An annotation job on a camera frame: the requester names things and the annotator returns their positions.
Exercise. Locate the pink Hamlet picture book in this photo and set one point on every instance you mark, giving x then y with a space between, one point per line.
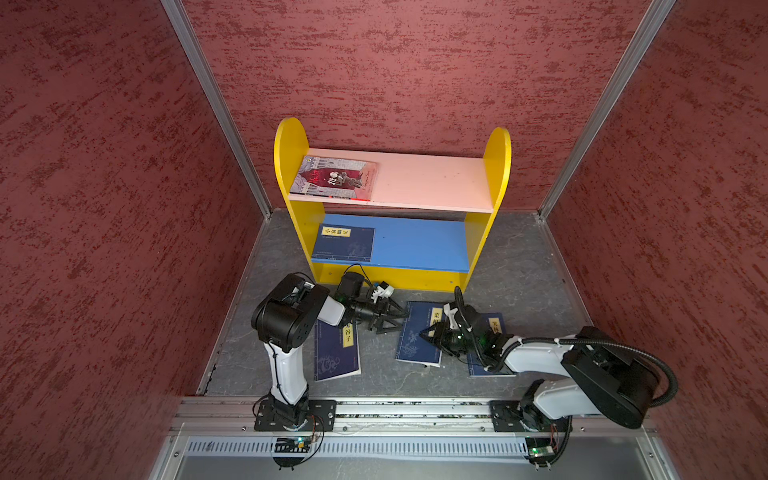
340 178

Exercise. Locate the blue chinese book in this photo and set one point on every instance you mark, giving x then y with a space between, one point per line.
339 243
492 336
412 347
336 352

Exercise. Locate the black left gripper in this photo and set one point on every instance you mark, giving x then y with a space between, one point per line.
387 316

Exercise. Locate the yellow pink blue bookshelf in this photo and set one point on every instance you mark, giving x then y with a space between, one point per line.
431 215

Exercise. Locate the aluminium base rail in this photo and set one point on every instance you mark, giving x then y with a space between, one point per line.
355 416

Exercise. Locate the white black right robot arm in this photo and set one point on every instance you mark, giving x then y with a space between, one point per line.
592 374

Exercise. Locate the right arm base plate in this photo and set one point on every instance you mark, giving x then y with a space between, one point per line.
514 416

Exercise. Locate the green circuit board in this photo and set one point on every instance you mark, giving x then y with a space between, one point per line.
292 446
540 451

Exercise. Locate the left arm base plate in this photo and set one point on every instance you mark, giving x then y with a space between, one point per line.
307 415

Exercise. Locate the aluminium corner post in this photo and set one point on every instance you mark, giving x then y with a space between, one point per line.
187 37
648 28

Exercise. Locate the left green circuit board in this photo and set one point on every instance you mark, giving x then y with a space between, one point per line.
292 446

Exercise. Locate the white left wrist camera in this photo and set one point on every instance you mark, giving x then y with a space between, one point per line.
380 291

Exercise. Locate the right green circuit board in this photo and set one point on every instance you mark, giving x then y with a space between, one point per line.
540 451

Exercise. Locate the left aluminium corner post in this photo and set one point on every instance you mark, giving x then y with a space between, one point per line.
187 37

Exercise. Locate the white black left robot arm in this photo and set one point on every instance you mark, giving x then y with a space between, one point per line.
297 309

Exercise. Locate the right aluminium corner post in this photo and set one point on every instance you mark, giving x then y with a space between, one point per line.
648 28

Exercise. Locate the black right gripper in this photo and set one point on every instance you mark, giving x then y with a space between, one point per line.
437 338

